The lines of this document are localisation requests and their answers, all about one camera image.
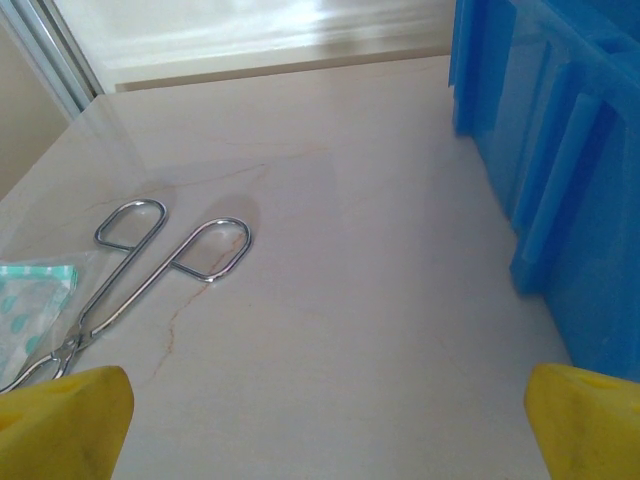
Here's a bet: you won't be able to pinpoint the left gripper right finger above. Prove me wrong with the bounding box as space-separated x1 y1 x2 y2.
523 363 640 480

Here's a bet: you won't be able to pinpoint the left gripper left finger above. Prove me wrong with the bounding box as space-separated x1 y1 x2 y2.
0 365 135 480

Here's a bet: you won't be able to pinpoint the metal scissors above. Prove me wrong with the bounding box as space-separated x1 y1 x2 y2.
0 198 253 395

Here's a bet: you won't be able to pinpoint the clear teal gauze packet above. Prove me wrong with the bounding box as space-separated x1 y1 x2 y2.
0 249 106 389

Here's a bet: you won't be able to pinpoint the blue three-compartment plastic bin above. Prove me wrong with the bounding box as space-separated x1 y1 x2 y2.
447 0 640 385

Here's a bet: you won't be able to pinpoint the left aluminium frame post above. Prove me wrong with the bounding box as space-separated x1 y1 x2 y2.
0 0 107 122

